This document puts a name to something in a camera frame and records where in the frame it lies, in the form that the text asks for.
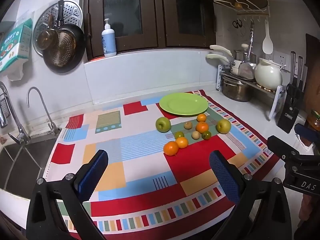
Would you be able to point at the tall chrome faucet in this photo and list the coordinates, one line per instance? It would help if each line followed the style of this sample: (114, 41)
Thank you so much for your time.
(11, 115)

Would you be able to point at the white metal dish rack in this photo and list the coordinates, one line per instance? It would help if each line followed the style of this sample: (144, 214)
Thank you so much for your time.
(276, 102)

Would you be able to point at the teal printed cardboard box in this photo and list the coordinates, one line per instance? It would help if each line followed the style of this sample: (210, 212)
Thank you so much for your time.
(15, 45)

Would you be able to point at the black knife block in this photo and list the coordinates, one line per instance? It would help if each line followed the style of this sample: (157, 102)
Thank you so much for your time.
(290, 110)

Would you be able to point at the white ceramic pot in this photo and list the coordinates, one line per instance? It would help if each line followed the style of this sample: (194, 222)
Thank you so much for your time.
(268, 75)

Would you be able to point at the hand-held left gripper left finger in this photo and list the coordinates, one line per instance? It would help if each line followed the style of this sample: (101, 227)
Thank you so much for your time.
(92, 176)

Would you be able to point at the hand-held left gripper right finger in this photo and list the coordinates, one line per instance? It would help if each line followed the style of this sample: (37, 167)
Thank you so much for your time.
(225, 180)

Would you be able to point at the black frying pan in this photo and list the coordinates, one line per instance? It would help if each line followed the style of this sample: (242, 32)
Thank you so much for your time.
(77, 52)

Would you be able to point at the stainless steel sink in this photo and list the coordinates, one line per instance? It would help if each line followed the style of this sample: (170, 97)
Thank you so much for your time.
(22, 165)

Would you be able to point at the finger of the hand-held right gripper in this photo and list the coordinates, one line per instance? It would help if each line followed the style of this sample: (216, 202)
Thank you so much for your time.
(306, 132)
(281, 146)

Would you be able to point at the dark wooden cutting board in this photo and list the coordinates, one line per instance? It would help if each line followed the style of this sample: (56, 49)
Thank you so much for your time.
(313, 67)

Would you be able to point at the small tan fruit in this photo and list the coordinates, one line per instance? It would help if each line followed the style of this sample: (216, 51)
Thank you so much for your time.
(196, 135)
(188, 125)

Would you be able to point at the thin gooseneck faucet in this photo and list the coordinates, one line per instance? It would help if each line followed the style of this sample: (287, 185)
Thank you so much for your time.
(43, 105)

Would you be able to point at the stainless steel pot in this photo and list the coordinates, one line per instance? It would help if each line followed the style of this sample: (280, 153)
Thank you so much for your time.
(236, 90)

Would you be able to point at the small copper saucepan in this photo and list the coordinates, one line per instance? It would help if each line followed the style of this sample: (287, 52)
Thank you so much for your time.
(46, 38)

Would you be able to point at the steel pot lid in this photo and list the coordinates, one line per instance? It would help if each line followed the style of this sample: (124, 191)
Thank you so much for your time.
(247, 70)

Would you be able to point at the round metal steamer tray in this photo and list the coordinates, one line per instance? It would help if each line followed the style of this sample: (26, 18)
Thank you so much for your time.
(71, 11)

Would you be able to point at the black scissors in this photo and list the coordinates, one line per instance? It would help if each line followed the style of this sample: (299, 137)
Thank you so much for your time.
(237, 24)

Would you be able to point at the copper mesh strainer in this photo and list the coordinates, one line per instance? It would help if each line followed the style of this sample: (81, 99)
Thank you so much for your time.
(62, 48)

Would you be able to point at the white wall socket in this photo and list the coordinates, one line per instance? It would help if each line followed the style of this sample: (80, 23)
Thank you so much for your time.
(281, 58)

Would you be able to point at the colourful patchwork tablecloth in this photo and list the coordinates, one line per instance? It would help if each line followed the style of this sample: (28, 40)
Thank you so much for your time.
(140, 165)

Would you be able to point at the small orange mandarin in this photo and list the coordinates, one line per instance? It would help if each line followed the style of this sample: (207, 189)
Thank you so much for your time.
(201, 118)

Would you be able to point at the green plate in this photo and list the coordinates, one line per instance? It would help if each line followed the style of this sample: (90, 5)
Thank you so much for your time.
(183, 103)

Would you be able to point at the blue pump soap bottle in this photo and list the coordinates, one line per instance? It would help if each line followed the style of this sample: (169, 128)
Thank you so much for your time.
(109, 42)

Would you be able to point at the hanging metal utensil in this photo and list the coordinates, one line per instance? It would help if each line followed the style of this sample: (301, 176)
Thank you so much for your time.
(251, 37)

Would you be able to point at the green apple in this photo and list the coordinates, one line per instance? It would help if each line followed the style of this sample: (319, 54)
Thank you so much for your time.
(163, 124)
(223, 126)

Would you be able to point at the dark wooden window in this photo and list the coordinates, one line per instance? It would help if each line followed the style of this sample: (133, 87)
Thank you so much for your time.
(150, 12)

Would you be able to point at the white rice paddle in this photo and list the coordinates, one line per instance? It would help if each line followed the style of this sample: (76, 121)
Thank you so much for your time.
(267, 43)

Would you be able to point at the small green fruit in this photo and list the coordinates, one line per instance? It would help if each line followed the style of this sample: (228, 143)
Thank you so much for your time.
(206, 135)
(179, 135)

